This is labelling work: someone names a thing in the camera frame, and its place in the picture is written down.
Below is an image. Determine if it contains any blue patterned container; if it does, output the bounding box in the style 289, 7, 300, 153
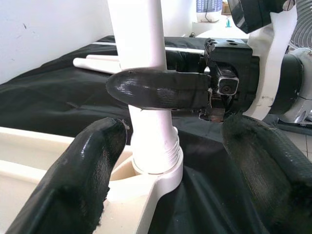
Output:
196, 0, 223, 13

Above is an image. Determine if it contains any white flat strip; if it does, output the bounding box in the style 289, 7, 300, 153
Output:
92, 40, 205, 54

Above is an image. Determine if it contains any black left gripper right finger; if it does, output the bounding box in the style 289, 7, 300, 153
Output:
221, 114, 312, 234

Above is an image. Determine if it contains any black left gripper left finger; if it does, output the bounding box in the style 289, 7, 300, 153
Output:
4, 117, 129, 234

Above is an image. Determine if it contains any white side table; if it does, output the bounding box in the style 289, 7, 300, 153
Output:
192, 21, 250, 39

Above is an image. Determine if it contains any white plastic table top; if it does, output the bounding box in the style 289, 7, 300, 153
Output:
0, 126, 184, 234

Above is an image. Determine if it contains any black cloth table cover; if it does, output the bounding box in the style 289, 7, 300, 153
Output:
0, 35, 312, 234

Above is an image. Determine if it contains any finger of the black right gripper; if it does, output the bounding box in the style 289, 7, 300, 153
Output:
165, 51, 208, 74
106, 69, 212, 110

